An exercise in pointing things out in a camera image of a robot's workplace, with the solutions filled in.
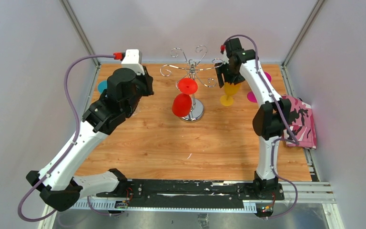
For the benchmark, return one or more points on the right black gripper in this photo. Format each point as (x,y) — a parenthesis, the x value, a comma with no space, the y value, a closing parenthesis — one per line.
(220,68)

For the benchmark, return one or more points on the yellow wine glass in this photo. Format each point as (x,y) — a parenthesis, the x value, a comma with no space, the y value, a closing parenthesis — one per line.
(230,89)

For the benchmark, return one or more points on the pink wine glass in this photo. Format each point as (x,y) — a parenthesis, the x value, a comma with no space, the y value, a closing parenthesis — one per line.
(251,97)

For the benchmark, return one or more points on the chrome wine glass rack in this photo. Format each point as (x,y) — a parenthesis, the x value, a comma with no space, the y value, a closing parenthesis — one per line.
(192,69)

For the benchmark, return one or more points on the red wine glass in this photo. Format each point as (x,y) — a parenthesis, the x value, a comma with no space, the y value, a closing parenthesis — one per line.
(182,103)

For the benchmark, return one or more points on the blue wine glass front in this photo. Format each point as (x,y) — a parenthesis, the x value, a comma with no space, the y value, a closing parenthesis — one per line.
(102,86)

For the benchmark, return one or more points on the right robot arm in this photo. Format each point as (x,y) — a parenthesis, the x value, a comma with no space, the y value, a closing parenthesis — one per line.
(270,121)

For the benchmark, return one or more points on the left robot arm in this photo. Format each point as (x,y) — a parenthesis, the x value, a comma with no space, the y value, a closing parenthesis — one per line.
(118,102)

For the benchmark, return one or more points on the pink camouflage cloth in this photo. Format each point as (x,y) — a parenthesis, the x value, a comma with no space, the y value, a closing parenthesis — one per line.
(301,123)

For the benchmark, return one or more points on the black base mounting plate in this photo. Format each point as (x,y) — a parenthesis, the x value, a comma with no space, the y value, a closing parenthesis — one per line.
(197,194)

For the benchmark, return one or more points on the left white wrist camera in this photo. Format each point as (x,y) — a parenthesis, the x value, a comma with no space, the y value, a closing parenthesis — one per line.
(133,61)

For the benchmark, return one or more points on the aluminium frame rail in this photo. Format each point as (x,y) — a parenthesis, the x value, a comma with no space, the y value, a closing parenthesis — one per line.
(298,192)

